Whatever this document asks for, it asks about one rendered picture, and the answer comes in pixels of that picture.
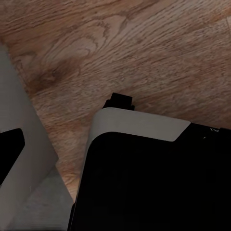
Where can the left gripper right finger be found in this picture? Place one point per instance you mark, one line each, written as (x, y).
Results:
(223, 142)

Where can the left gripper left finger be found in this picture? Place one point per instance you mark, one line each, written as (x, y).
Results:
(11, 144)

